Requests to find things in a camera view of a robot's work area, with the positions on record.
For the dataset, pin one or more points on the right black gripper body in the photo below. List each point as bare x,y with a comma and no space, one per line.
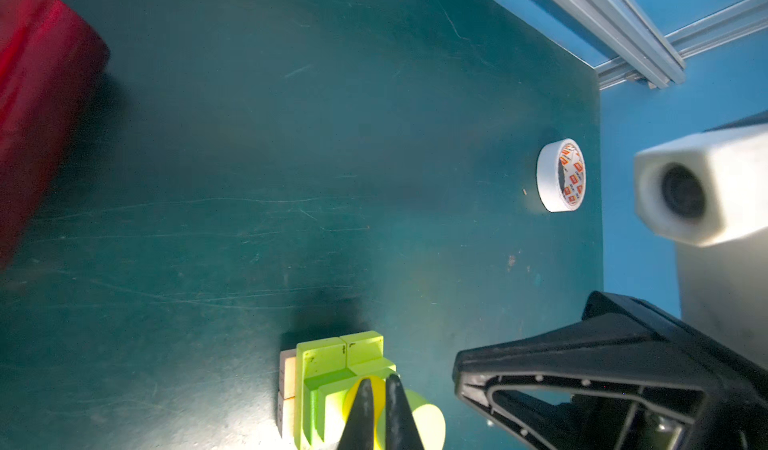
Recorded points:
631,389

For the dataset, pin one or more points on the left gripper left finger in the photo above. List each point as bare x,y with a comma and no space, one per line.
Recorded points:
359,433

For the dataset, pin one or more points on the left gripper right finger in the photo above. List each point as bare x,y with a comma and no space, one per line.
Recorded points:
401,432

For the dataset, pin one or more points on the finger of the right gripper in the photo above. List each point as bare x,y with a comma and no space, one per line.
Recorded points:
475,370

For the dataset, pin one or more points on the green cylinder block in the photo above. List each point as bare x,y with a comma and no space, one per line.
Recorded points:
429,420

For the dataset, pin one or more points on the yellow cylinder block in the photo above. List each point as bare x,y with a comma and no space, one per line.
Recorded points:
378,385

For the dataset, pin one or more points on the small green cube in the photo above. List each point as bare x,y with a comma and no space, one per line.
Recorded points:
323,406

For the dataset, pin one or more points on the natural wood block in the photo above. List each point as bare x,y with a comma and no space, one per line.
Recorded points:
287,374
286,417

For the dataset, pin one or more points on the long green block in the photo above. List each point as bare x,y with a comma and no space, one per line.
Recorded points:
314,358
365,354

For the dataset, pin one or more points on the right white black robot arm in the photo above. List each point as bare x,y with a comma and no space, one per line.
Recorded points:
723,295

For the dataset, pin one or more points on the white tape roll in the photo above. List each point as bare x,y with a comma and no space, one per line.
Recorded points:
561,176

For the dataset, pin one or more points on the red metal bottle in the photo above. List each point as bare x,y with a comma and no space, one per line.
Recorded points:
51,62

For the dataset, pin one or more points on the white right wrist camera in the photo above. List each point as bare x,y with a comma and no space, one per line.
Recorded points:
706,188

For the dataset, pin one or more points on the aluminium frame right post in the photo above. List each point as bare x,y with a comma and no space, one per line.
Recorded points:
629,32

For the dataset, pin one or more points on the aluminium frame rear bar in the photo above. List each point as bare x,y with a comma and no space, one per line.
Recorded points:
742,19

